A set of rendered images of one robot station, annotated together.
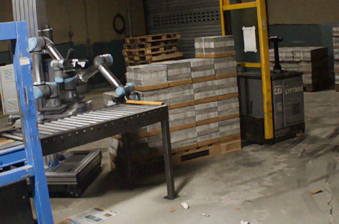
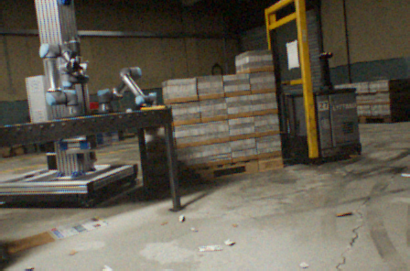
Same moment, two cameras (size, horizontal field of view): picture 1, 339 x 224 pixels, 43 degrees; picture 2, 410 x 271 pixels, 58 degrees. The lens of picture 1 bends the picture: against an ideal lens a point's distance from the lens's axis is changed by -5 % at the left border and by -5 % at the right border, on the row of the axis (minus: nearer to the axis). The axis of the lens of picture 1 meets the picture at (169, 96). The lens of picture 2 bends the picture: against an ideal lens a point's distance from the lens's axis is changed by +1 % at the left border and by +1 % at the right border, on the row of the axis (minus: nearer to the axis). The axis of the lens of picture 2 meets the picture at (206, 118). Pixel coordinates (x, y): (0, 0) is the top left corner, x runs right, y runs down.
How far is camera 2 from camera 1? 1.43 m
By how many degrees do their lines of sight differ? 13
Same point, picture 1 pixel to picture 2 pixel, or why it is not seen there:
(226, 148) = (265, 166)
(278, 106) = (324, 124)
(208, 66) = (242, 81)
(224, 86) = (262, 101)
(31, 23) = (55, 34)
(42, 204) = not seen: outside the picture
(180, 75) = (211, 89)
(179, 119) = (211, 134)
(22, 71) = not seen: outside the picture
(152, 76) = (180, 89)
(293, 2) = (375, 38)
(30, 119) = not seen: outside the picture
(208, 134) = (243, 149)
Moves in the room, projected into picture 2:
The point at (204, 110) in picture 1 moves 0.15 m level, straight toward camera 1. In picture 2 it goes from (239, 125) to (235, 127)
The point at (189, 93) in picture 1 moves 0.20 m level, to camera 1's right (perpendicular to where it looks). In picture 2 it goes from (222, 108) to (242, 106)
